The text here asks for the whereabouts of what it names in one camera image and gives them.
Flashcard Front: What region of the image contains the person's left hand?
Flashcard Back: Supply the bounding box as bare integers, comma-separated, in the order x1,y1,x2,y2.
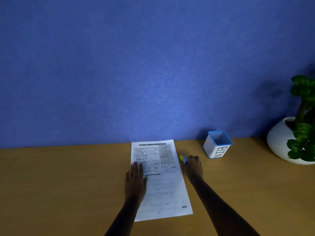
125,162,148,204

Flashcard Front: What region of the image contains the person's right hand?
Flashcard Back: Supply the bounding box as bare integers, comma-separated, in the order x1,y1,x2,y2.
183,156,204,180

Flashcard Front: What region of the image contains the white printed paper sheet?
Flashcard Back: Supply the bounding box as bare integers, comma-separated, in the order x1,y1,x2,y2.
131,139,193,222

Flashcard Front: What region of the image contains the person's left forearm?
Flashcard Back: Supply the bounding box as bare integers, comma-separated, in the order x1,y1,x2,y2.
104,199,144,236

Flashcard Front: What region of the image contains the person's right forearm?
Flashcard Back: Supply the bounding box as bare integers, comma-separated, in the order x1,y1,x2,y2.
189,176,261,236

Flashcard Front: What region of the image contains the white bin with blue rim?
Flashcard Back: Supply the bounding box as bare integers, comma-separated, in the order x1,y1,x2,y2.
203,131,233,159

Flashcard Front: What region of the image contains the white round plant pot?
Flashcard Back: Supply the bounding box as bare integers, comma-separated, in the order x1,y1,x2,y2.
267,117,315,165

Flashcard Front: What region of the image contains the green leafy plant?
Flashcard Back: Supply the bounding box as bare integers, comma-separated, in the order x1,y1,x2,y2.
285,75,315,162

